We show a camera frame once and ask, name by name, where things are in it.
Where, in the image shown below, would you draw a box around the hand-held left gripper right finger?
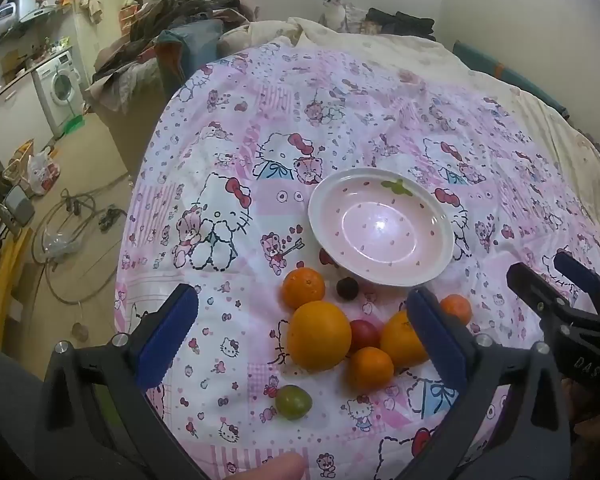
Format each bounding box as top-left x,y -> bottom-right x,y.
395,287 -> 573,480

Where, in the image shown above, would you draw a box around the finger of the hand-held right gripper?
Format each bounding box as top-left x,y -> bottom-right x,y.
553,251 -> 600,318
506,262 -> 573,323

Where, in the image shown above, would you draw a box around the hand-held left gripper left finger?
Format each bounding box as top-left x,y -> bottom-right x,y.
35,282 -> 211,480

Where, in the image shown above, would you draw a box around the small mandarin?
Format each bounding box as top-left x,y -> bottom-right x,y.
349,346 -> 395,394
440,294 -> 474,326
281,267 -> 327,310

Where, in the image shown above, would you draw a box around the large orange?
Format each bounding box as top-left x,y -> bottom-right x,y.
380,310 -> 431,370
286,300 -> 353,373

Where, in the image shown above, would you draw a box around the pink heart-print plate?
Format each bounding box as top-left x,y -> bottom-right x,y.
307,168 -> 456,288

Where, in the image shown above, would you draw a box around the red plum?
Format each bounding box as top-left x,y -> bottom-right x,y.
348,319 -> 384,353

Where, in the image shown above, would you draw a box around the green plum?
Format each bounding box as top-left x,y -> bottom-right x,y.
274,384 -> 313,421

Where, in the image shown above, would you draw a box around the cream duvet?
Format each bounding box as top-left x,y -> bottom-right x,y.
219,16 -> 600,226

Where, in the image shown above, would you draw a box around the teal mat with orange band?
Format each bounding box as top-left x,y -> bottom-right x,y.
452,40 -> 573,121

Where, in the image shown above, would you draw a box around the white red plastic bag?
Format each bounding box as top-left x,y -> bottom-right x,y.
26,147 -> 62,197

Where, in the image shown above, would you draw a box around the green dustpan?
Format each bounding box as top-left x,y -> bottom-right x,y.
62,112 -> 87,136

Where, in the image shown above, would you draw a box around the pink cartoon printed blanket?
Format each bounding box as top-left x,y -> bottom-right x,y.
112,42 -> 600,480

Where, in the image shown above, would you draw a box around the white kitchen cabinet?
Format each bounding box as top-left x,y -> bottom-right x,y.
0,72 -> 56,166

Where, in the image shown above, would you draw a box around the white washing machine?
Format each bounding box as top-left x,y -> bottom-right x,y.
31,50 -> 87,138

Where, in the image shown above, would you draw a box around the black folded clothes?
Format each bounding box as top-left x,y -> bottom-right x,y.
362,7 -> 438,42

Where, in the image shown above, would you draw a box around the pile of dark clothes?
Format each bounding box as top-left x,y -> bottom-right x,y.
91,0 -> 261,113

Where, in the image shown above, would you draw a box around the grey cat plush toy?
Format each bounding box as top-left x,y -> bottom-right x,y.
319,0 -> 350,32

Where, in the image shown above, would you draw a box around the white range hood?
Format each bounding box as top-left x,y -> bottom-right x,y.
0,0 -> 56,23

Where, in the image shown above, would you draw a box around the tangled floor cables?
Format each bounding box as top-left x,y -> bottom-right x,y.
30,172 -> 131,306

